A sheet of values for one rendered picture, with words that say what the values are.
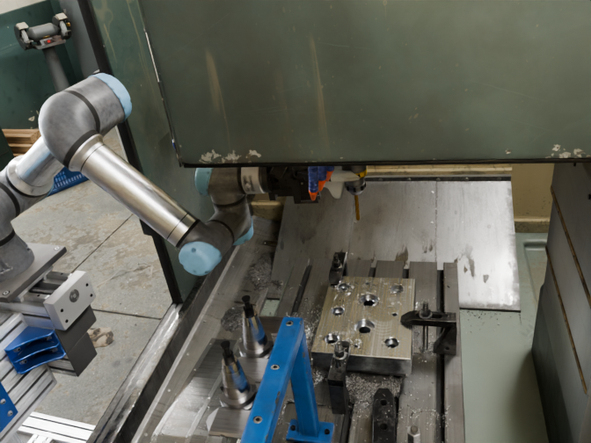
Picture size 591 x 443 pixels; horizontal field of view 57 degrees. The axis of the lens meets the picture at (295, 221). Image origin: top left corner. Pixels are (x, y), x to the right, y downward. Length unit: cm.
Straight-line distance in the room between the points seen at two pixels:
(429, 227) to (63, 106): 140
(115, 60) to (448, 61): 102
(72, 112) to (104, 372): 194
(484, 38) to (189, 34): 35
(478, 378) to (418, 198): 77
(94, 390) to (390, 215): 164
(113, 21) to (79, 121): 43
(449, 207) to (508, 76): 151
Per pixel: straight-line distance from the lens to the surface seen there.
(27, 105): 675
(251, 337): 98
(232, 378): 90
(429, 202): 218
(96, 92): 125
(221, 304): 201
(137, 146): 157
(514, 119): 71
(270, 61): 71
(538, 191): 231
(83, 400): 286
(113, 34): 153
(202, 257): 109
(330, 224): 216
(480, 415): 167
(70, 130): 116
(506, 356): 183
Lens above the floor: 191
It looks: 31 degrees down
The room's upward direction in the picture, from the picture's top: 8 degrees counter-clockwise
